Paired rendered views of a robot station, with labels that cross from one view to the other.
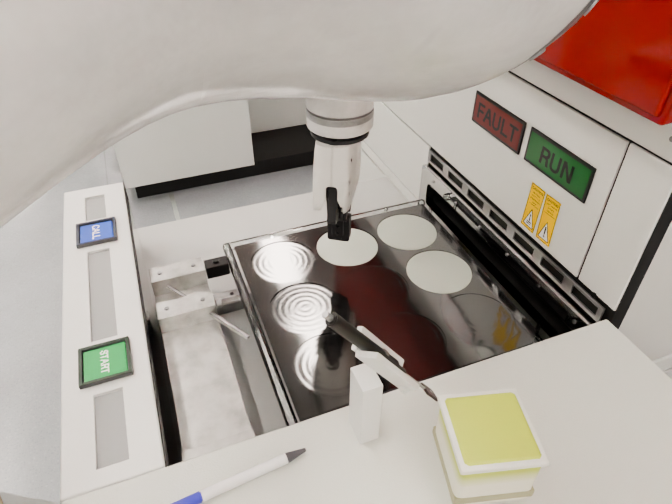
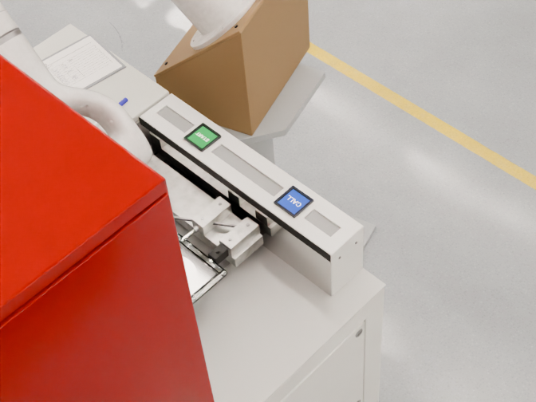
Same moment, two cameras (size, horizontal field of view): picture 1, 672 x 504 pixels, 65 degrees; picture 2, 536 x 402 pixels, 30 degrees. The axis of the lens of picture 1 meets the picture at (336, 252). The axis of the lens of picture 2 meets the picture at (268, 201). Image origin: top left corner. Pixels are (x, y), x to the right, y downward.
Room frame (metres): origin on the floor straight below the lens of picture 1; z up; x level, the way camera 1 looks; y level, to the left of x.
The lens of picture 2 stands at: (1.76, -0.12, 2.48)
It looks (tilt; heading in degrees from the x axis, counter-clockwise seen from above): 51 degrees down; 160
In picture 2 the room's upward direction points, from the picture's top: 6 degrees counter-clockwise
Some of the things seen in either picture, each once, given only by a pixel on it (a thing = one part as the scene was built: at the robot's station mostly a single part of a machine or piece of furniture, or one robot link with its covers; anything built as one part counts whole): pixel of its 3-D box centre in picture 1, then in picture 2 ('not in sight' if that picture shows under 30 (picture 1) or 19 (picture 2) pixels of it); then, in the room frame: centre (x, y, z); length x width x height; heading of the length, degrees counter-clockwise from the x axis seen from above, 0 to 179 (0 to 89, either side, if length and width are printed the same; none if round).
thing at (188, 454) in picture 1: (222, 459); not in sight; (0.31, 0.12, 0.89); 0.08 x 0.03 x 0.03; 111
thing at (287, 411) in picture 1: (254, 323); (161, 224); (0.51, 0.11, 0.90); 0.38 x 0.01 x 0.01; 21
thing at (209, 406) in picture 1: (199, 364); (187, 204); (0.46, 0.18, 0.87); 0.36 x 0.08 x 0.03; 21
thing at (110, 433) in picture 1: (114, 329); (248, 190); (0.50, 0.31, 0.89); 0.55 x 0.09 x 0.14; 21
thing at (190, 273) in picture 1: (178, 275); (239, 236); (0.61, 0.24, 0.89); 0.08 x 0.03 x 0.03; 111
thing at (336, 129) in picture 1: (340, 115); not in sight; (0.62, -0.01, 1.15); 0.09 x 0.08 x 0.03; 168
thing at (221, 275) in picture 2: (329, 223); (155, 332); (0.74, 0.01, 0.90); 0.37 x 0.01 x 0.01; 111
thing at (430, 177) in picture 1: (488, 253); not in sight; (0.66, -0.25, 0.89); 0.44 x 0.02 x 0.10; 21
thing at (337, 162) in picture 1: (339, 160); not in sight; (0.62, 0.00, 1.09); 0.10 x 0.07 x 0.11; 168
